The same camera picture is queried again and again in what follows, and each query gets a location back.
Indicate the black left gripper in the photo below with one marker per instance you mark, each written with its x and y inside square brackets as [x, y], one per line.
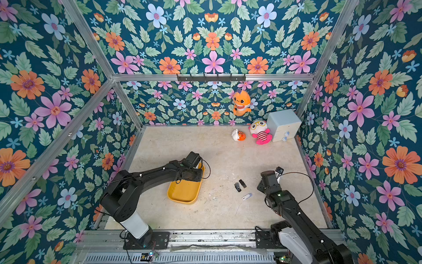
[199, 176]

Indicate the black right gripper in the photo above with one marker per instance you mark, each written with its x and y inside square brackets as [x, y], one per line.
[264, 186]

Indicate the white purple usb drive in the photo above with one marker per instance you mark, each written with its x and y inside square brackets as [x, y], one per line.
[247, 196]

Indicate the black silver swivel usb drive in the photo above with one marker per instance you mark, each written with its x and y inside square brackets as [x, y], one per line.
[237, 186]

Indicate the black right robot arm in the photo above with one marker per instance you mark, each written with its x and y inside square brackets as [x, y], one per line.
[305, 241]

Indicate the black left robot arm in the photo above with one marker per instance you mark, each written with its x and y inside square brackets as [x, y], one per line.
[122, 195]

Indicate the yellow plastic storage box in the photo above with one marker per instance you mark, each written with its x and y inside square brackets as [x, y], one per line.
[184, 191]

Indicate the light blue cabinet box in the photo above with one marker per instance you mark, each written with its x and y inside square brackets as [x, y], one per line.
[283, 125]

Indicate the white orange small plush toy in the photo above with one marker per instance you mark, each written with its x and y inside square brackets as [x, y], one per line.
[238, 135]

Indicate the pink white plush doll glasses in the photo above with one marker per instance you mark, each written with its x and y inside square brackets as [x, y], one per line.
[261, 132]

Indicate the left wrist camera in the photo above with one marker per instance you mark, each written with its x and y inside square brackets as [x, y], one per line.
[192, 160]

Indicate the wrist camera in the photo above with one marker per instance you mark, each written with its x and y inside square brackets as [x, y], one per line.
[279, 171]
[192, 160]

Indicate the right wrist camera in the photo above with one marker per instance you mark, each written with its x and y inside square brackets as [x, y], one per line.
[279, 171]

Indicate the orange plush toy on wall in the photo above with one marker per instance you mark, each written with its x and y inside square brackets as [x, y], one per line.
[242, 102]

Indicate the black hook rail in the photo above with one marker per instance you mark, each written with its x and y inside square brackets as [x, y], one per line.
[210, 77]

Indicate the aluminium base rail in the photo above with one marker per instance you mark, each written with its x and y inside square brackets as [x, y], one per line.
[183, 246]

